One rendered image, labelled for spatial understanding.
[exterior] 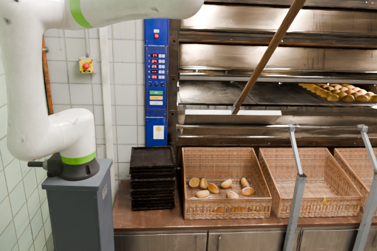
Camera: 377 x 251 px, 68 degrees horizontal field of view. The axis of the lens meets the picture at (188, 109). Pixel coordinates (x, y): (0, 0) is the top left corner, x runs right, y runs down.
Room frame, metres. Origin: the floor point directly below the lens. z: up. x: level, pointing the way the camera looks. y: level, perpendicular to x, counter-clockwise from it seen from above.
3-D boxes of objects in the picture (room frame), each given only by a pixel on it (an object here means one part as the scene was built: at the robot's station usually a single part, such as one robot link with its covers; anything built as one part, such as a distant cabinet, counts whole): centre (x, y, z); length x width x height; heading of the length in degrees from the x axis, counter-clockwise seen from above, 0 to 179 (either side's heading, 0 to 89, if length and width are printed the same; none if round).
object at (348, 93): (2.51, -1.35, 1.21); 0.61 x 0.48 x 0.06; 5
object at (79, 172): (0.96, 0.47, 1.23); 0.26 x 0.15 x 0.06; 91
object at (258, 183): (1.70, -0.26, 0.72); 0.56 x 0.49 x 0.28; 95
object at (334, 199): (1.75, -0.85, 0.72); 0.56 x 0.49 x 0.28; 96
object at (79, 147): (0.95, 0.42, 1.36); 0.16 x 0.13 x 0.19; 145
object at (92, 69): (1.84, 0.68, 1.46); 0.10 x 0.07 x 0.10; 95
